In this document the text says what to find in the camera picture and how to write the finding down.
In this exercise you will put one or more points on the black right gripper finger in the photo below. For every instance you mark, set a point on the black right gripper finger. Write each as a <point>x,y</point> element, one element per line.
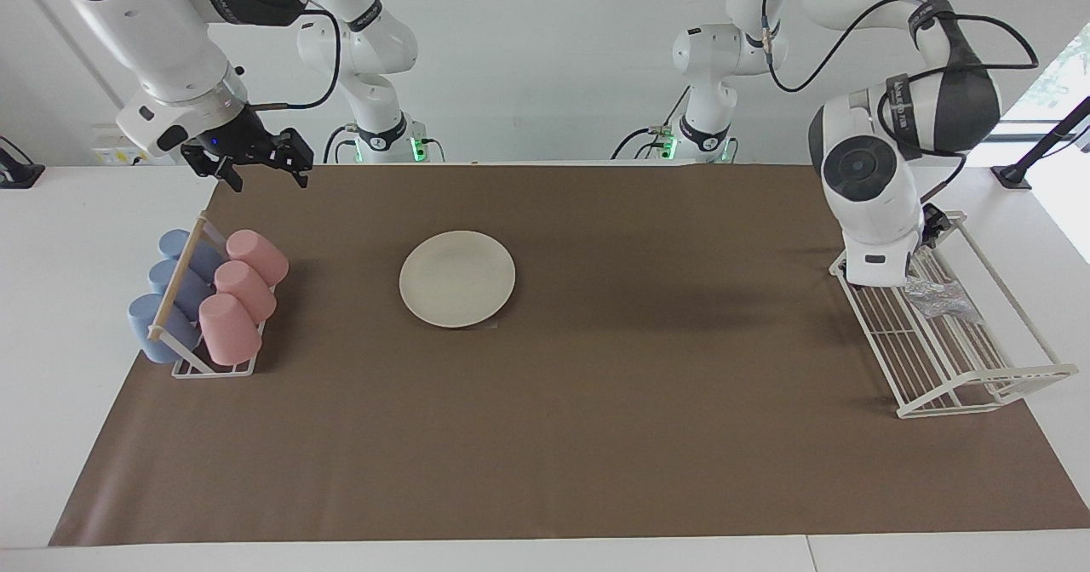
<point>230,176</point>
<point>300,172</point>

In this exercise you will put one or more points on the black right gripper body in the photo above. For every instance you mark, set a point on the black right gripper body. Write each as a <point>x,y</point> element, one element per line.
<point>243,140</point>

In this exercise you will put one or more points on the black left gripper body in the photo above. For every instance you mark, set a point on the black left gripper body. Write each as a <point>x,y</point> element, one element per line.
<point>934,227</point>

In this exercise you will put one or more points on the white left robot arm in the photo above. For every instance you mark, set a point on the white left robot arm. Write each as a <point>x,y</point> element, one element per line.
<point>869,180</point>

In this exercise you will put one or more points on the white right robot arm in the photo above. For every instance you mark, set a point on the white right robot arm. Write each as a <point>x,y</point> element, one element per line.
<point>153,27</point>

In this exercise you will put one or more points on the cream round plate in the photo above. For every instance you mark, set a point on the cream round plate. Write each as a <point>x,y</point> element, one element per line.
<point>457,279</point>

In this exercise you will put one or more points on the pink plastic cup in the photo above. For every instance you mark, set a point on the pink plastic cup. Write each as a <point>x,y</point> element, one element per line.
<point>258,255</point>
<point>228,329</point>
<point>245,289</point>

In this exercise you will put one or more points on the blue plastic cup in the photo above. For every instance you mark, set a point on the blue plastic cup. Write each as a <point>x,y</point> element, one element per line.
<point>163,276</point>
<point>149,325</point>
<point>174,244</point>

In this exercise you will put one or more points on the bright window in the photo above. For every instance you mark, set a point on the bright window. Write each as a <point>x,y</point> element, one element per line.
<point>1060,78</point>

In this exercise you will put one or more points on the black table clamp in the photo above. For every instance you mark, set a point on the black table clamp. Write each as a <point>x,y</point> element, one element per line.
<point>17,172</point>

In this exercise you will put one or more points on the brown table mat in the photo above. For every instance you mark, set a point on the brown table mat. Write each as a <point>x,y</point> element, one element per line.
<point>596,427</point>

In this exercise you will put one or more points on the white wall power outlet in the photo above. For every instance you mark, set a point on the white wall power outlet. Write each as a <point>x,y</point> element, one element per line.
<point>106,155</point>

